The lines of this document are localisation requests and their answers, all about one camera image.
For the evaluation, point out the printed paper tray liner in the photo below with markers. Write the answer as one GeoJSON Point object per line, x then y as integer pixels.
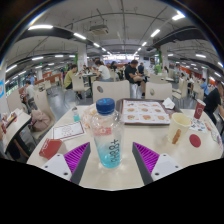
{"type": "Point", "coordinates": [143, 113]}

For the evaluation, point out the white card with red print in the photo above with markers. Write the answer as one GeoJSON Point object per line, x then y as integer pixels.
{"type": "Point", "coordinates": [68, 130]}

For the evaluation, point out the flat red box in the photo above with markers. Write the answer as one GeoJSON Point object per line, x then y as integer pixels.
{"type": "Point", "coordinates": [50, 148]}

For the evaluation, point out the group of beige chairs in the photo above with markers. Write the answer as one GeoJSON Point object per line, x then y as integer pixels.
{"type": "Point", "coordinates": [79, 83]}

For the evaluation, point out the clear water bottle blue cap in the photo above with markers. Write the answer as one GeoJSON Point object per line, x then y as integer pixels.
{"type": "Point", "coordinates": [108, 143]}

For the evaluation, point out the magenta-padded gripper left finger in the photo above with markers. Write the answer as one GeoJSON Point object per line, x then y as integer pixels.
{"type": "Point", "coordinates": [74, 160]}

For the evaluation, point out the small clear teal bottle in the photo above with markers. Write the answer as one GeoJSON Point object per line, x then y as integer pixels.
{"type": "Point", "coordinates": [76, 116]}

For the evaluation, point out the flat round red coaster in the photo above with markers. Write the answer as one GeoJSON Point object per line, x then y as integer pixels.
{"type": "Point", "coordinates": [195, 140]}

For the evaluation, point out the colourful sticker sheet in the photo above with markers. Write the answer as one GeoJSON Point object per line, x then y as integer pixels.
{"type": "Point", "coordinates": [199, 126]}

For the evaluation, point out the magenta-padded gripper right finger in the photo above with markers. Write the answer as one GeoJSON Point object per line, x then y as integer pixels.
{"type": "Point", "coordinates": [150, 160]}

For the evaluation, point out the pink backpack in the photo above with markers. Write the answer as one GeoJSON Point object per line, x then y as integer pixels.
{"type": "Point", "coordinates": [40, 120]}

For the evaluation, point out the red paper cup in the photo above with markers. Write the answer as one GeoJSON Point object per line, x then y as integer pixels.
{"type": "Point", "coordinates": [199, 110]}

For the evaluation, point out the ceiling air conditioner unit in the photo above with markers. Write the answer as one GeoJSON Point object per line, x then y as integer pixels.
{"type": "Point", "coordinates": [99, 29]}

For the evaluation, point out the group of ceiling lights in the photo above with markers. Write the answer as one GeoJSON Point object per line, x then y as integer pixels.
{"type": "Point", "coordinates": [40, 27]}

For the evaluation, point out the crumpled white napkin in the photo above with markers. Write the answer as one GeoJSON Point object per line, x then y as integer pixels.
{"type": "Point", "coordinates": [168, 103]}

